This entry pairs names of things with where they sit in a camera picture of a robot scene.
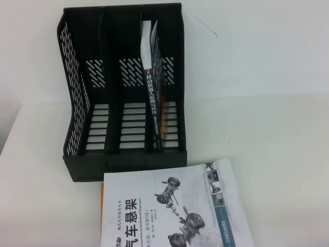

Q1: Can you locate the white book with orange edge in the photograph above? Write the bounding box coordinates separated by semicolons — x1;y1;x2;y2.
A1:
99;182;105;247

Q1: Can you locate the white car suspension book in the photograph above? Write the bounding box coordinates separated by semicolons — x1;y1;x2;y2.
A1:
101;156;259;247

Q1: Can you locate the black plastic book stand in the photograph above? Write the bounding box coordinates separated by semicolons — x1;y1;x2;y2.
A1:
56;2;190;183

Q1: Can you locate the dark-spine robotics book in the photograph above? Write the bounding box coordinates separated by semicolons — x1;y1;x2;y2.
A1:
140;20;171;151

